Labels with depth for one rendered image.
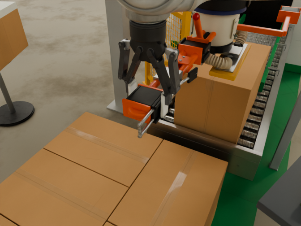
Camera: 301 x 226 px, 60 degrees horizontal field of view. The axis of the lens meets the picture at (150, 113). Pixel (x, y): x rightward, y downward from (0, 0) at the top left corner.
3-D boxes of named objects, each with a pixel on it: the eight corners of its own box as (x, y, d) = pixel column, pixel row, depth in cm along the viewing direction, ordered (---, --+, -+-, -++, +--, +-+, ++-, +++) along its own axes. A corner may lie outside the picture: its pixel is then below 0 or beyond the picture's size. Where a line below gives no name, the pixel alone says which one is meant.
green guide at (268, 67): (281, 26, 311) (283, 19, 306) (290, 28, 307) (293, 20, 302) (257, 91, 199) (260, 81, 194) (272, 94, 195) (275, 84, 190)
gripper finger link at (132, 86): (130, 84, 62) (127, 84, 63) (131, 108, 67) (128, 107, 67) (136, 79, 65) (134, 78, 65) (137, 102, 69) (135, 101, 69)
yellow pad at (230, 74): (229, 43, 125) (231, 33, 122) (251, 47, 122) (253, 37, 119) (208, 75, 101) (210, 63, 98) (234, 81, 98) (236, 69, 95)
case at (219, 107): (204, 83, 209) (212, 34, 185) (256, 97, 194) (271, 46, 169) (173, 126, 168) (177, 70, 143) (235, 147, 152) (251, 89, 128)
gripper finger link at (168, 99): (167, 83, 60) (179, 86, 59) (167, 101, 63) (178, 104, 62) (165, 86, 59) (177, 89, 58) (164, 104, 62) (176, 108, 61)
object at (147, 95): (139, 98, 71) (139, 82, 68) (164, 106, 68) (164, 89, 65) (123, 115, 65) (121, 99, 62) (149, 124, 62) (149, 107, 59)
